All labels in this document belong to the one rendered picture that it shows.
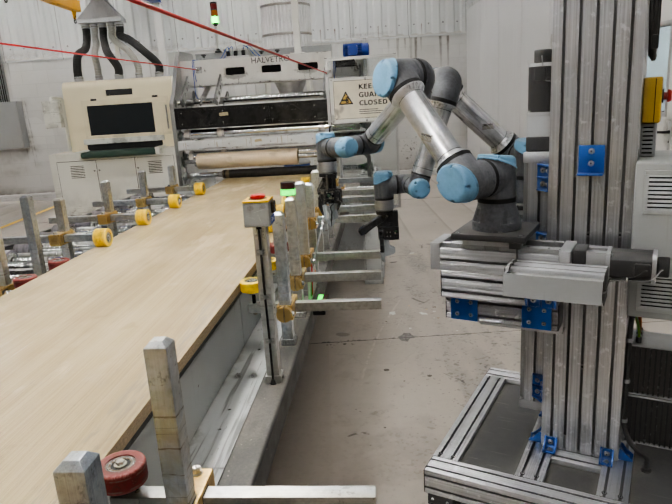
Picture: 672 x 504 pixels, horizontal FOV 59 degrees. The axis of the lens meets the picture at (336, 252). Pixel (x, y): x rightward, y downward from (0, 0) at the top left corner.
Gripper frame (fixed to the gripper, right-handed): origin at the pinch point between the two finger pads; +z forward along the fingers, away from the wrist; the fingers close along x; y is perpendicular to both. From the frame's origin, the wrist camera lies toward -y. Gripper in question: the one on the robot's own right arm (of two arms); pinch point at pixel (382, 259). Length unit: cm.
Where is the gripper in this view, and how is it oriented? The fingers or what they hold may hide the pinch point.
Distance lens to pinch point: 241.1
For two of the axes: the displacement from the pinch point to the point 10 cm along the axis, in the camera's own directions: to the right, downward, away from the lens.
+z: 0.8, 9.7, 2.5
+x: 0.8, -2.5, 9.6
